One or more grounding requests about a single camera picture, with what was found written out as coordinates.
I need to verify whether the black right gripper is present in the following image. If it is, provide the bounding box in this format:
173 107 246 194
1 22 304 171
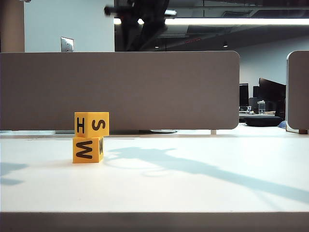
103 0 178 51

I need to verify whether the yellow letter block H S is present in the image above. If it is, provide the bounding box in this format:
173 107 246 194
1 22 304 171
74 111 110 137

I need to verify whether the yellow letter block M W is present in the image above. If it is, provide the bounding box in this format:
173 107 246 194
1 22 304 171
72 136 105 164

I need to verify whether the wide grey desk divider panel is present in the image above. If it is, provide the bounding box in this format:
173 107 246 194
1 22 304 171
0 50 241 131

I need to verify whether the long ceiling light strip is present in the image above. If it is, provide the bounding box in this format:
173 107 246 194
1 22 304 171
113 17 309 26

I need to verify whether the small black computer monitor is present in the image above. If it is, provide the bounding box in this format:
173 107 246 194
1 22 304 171
239 83 249 107

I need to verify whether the beige structural column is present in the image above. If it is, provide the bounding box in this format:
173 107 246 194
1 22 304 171
0 0 25 53

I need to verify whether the large black computer monitor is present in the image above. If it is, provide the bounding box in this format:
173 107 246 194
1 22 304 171
258 77 287 119

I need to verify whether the black round cushion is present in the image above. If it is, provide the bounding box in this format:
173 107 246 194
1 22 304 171
244 116 283 127

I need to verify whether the grey divider panel white edge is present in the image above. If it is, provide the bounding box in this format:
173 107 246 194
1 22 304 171
286 50 309 133

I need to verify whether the metal wall plate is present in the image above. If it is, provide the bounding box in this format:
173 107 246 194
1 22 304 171
60 36 74 53

